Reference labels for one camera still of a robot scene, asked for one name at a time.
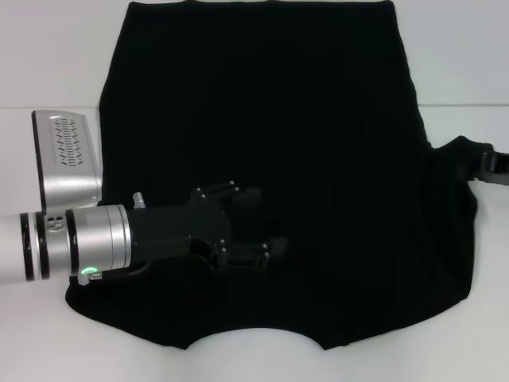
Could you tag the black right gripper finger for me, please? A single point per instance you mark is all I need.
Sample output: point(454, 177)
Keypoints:
point(497, 181)
point(499, 163)

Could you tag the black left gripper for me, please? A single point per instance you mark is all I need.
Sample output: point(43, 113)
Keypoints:
point(179, 227)

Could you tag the black t-shirt with FREE print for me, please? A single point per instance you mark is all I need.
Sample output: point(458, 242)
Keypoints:
point(278, 99)

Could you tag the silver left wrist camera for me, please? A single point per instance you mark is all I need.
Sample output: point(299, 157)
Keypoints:
point(67, 175)

